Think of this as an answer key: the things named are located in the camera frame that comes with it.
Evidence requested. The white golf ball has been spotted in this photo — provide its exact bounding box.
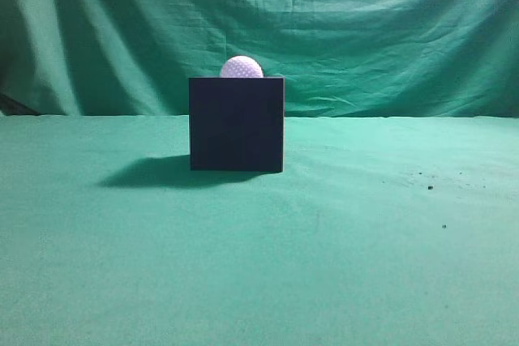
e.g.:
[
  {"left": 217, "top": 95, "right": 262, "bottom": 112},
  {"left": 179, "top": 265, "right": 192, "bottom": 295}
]
[{"left": 219, "top": 55, "right": 264, "bottom": 79}]

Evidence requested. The green cloth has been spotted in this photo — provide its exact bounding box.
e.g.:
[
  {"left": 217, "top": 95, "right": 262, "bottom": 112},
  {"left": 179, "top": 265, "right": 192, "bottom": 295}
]
[{"left": 1, "top": 0, "right": 518, "bottom": 345}]

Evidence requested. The dark blue cube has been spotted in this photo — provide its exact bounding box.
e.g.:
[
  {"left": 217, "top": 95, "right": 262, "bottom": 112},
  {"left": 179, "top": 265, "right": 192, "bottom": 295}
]
[{"left": 189, "top": 77, "right": 285, "bottom": 173}]

